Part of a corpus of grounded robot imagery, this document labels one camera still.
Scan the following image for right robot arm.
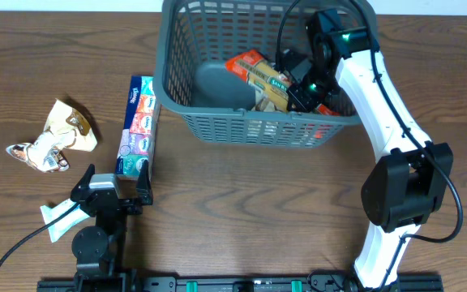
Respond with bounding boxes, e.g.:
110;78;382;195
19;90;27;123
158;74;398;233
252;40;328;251
276;1;456;291

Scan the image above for grey plastic lattice basket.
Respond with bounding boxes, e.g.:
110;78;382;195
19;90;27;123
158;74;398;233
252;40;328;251
153;0;377;148

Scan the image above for crumpled cream snack bag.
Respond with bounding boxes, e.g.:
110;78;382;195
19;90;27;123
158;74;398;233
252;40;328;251
6;100;97;173

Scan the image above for cream snack bag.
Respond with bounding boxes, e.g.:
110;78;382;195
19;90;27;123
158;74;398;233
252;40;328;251
252;91;288;113
6;100;97;173

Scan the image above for Kleenex tissue multipack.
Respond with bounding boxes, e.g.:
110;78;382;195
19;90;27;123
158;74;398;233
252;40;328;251
115;75;161;180

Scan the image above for red orange pasta package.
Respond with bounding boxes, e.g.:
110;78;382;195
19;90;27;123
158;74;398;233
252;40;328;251
225;49;339;116

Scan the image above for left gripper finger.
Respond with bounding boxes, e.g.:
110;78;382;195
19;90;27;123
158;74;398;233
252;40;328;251
136;160;153;205
71;164;95;202

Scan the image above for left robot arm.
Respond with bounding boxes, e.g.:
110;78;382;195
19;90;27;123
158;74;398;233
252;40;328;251
71;161;153;292

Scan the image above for white light-blue small packet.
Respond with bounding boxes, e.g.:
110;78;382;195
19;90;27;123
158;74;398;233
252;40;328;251
40;199;89;243

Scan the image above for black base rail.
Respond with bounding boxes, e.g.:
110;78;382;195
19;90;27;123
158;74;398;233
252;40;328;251
36;270;444;292

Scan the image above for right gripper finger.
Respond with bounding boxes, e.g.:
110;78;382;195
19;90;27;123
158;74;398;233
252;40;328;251
286;84;323;113
276;49;312;81

